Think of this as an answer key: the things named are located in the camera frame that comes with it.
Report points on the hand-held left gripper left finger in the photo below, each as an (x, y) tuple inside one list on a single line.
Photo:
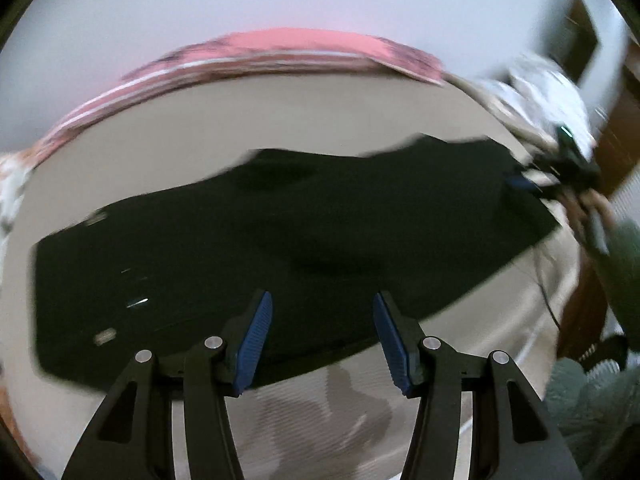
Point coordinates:
[(255, 332)]

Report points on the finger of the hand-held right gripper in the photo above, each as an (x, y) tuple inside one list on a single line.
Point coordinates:
[(520, 182)]

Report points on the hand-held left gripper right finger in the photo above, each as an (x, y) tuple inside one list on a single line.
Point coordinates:
[(392, 335)]

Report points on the black pants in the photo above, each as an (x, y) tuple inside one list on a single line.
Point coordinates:
[(250, 235)]

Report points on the person's right forearm green sleeve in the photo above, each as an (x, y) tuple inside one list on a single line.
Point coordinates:
[(622, 270)]

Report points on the person's right hand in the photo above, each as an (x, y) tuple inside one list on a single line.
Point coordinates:
[(590, 212)]

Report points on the brown wooden furniture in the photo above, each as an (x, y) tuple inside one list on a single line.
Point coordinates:
[(622, 125)]

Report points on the white dotted cloth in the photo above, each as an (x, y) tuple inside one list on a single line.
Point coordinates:
[(540, 95)]

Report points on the person's green clothing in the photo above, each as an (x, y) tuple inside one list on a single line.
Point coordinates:
[(595, 420)]

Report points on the beige textured bed mattress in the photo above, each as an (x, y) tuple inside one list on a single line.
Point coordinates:
[(150, 135)]

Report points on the pink striped tree-print pillow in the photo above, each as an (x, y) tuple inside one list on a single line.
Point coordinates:
[(300, 42)]

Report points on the floral white pillow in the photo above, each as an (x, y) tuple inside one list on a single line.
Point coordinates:
[(11, 195)]

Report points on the dark wall frame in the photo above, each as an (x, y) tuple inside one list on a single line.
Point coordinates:
[(582, 35)]

